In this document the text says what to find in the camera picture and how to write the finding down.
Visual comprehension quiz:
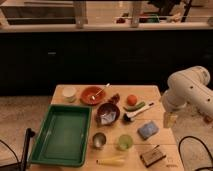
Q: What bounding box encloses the white small cup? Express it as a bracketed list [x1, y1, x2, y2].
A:
[62, 86, 77, 102]

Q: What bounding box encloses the black cable left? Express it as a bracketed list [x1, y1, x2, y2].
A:
[0, 139, 22, 169]

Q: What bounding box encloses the orange tomato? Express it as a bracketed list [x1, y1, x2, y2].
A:
[126, 94, 137, 106]

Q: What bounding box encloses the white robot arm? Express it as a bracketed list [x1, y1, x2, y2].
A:
[161, 66, 213, 128]

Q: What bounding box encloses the blue sponge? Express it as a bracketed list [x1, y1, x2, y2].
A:
[138, 121, 159, 140]

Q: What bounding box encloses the green plastic tray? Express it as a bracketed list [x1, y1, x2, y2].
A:
[30, 105, 92, 167]

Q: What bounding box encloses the white crumpled paper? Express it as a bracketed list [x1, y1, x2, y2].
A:
[100, 112, 116, 125]

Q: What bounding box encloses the small metal cup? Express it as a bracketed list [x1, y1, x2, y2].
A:
[92, 132, 106, 149]

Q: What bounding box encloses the green cucumber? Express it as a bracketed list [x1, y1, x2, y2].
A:
[123, 101, 145, 112]

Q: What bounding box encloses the orange bowl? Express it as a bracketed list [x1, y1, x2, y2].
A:
[80, 86, 106, 105]

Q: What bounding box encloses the brown wooden block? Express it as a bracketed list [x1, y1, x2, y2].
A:
[140, 145, 166, 167]

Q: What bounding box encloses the black cable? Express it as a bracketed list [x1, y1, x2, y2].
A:
[178, 135, 213, 171]
[0, 139, 22, 169]

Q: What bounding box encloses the dark brown bowl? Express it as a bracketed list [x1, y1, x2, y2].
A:
[96, 103, 120, 126]

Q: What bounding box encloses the dark red food piece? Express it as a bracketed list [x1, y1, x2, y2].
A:
[108, 93, 120, 104]

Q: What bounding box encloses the yellow corn cob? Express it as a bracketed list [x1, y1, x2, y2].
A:
[96, 157, 125, 166]

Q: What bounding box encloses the green translucent cup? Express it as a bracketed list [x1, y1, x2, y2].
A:
[117, 134, 133, 151]

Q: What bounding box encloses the white handled dish brush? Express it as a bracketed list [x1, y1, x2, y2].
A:
[123, 103, 154, 122]

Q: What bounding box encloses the black cable right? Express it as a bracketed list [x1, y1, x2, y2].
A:
[178, 135, 213, 171]

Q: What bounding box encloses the white spoon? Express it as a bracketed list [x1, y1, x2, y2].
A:
[91, 83, 110, 100]

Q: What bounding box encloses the black stand pole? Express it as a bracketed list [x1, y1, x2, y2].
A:
[20, 128, 35, 171]

